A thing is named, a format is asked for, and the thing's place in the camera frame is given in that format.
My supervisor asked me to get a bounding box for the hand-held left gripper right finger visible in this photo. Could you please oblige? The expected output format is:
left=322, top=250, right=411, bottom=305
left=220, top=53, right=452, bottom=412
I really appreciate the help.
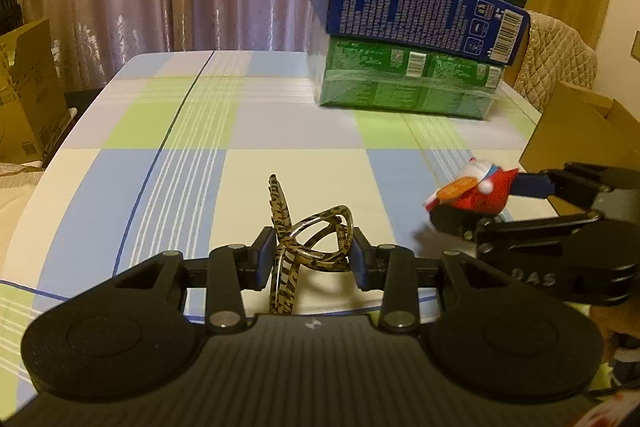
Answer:
left=351, top=229, right=506, bottom=335

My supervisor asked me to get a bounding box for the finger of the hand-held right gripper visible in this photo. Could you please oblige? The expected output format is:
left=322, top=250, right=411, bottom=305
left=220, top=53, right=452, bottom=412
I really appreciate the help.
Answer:
left=430, top=207, right=603, bottom=240
left=511, top=162, right=636, bottom=210

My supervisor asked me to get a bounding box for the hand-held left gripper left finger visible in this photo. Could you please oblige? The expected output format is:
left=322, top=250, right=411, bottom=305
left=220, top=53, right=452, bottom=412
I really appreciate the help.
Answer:
left=112, top=227, right=275, bottom=335

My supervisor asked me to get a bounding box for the red toy figure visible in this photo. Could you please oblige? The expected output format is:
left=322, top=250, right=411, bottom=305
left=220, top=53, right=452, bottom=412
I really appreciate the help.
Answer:
left=425, top=157, right=521, bottom=214

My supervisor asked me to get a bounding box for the metal spring clip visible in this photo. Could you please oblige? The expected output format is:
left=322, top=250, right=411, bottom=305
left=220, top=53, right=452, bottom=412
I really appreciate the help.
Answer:
left=267, top=173, right=356, bottom=315

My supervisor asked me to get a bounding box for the cardboard box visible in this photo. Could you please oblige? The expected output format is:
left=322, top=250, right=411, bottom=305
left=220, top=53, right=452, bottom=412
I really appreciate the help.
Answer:
left=519, top=81, right=640, bottom=218

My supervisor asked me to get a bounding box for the person's right hand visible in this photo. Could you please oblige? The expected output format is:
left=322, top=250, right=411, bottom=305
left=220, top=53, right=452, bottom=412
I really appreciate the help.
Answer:
left=590, top=302, right=638, bottom=353

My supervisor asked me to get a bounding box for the beige quilted chair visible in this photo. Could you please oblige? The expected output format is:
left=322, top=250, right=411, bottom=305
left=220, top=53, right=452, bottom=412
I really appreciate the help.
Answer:
left=515, top=11, right=598, bottom=112

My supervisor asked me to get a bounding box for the wrapped green box pack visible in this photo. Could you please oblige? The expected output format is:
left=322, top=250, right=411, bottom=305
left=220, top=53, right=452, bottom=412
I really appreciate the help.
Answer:
left=305, top=27, right=505, bottom=122

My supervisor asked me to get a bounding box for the blue printed box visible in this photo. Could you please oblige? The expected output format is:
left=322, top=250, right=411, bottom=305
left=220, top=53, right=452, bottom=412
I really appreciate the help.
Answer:
left=307, top=0, right=531, bottom=68

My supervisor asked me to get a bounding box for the beige padded surface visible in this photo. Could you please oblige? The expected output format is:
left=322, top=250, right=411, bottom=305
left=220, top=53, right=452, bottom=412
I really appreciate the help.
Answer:
left=0, top=159, right=48, bottom=268

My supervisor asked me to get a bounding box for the printed cardboard carton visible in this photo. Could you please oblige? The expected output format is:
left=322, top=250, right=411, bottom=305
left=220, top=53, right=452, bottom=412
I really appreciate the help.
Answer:
left=0, top=18, right=70, bottom=165

